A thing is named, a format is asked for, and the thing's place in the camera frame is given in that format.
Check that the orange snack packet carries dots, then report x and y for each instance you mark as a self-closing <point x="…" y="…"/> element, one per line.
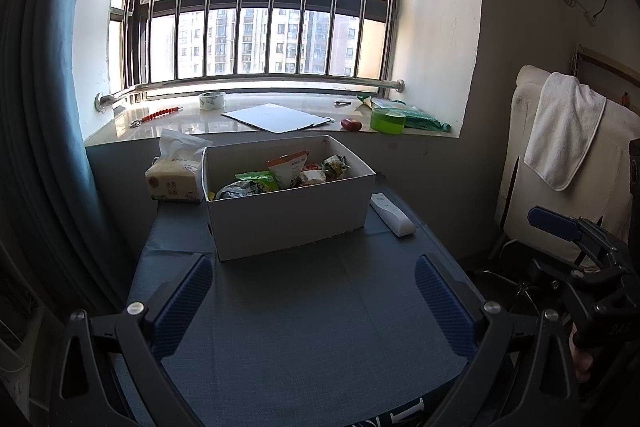
<point x="290" y="167"/>

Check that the white remote control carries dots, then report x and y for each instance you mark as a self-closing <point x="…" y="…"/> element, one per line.
<point x="392" y="214"/>

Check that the red beaded tool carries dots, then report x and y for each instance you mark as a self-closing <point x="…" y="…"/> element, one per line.
<point x="157" y="115"/>

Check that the red oval object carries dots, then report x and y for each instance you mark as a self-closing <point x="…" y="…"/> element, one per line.
<point x="351" y="124"/>

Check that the green round container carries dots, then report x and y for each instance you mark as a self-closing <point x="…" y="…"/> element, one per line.
<point x="387" y="122"/>

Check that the blue curtain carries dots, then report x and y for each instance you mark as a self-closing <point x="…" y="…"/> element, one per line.
<point x="45" y="107"/>

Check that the steel window guard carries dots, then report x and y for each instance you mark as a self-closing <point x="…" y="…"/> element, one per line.
<point x="250" y="82"/>

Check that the tape roll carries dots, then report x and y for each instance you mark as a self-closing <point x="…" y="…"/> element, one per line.
<point x="212" y="102"/>

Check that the white towel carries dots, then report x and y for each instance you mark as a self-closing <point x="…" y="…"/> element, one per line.
<point x="560" y="132"/>

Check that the person's right hand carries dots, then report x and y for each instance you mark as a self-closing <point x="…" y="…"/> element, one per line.
<point x="582" y="357"/>

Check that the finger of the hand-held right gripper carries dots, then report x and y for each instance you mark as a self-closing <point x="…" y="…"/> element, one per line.
<point x="555" y="224"/>
<point x="565" y="274"/>

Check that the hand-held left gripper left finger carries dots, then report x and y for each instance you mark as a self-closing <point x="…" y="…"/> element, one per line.
<point x="185" y="302"/>

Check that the white cardboard sheet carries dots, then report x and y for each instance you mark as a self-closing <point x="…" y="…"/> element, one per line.
<point x="275" y="117"/>

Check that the blue-grey tablecloth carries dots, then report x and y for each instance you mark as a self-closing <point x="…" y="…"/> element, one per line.
<point x="310" y="307"/>

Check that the plain green snack packet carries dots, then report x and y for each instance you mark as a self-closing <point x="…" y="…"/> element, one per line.
<point x="260" y="181"/>

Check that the silver snack packet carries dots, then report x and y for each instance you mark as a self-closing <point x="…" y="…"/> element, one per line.
<point x="235" y="193"/>

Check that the tissue pack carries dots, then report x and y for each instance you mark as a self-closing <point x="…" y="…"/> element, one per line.
<point x="170" y="184"/>

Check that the beige printed snack packet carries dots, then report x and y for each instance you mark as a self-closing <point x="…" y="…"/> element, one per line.
<point x="312" y="178"/>

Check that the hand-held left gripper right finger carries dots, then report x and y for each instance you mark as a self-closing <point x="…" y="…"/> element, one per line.
<point x="445" y="302"/>

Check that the green wipes pack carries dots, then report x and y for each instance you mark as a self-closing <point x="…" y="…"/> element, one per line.
<point x="422" y="119"/>

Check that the green seaweed snack packet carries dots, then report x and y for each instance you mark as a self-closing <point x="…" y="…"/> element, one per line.
<point x="336" y="167"/>

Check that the small red snack packet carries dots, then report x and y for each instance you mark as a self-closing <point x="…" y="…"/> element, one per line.
<point x="312" y="167"/>

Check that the white chair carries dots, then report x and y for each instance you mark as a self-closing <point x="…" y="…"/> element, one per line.
<point x="522" y="117"/>

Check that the marble windowsill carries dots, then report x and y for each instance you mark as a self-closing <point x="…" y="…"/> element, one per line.
<point x="200" y="124"/>

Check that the white cardboard box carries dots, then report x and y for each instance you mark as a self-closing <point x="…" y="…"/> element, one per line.
<point x="290" y="222"/>

